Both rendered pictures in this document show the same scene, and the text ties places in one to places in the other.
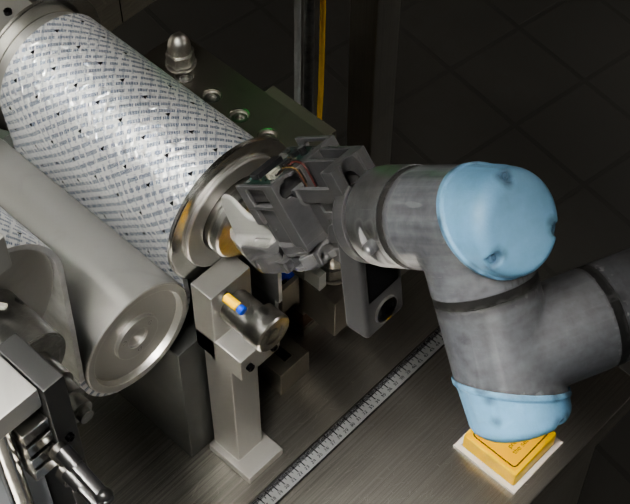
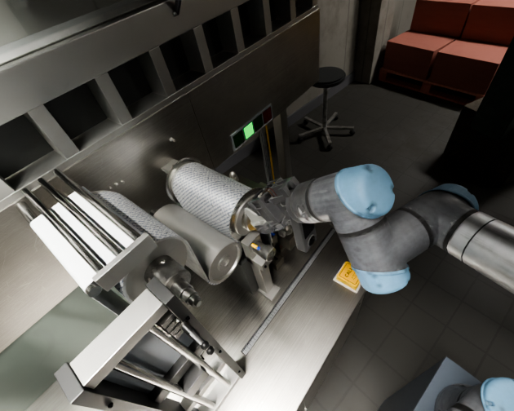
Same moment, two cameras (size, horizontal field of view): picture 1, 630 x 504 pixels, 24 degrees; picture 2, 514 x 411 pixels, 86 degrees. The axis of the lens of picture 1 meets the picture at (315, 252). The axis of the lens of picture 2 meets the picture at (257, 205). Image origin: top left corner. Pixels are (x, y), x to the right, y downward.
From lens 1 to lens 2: 0.57 m
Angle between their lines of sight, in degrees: 7
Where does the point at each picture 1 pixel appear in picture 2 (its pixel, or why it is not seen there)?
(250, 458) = (271, 293)
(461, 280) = (352, 222)
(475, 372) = (365, 263)
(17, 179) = (181, 216)
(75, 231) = (200, 230)
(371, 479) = (309, 294)
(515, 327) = (382, 240)
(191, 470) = (253, 298)
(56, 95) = (188, 187)
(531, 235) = (385, 194)
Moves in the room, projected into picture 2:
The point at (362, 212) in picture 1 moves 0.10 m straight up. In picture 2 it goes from (299, 201) to (295, 152)
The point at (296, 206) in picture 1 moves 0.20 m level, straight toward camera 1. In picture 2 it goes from (271, 205) to (289, 307)
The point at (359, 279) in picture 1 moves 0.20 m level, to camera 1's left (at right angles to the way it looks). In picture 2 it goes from (300, 230) to (200, 245)
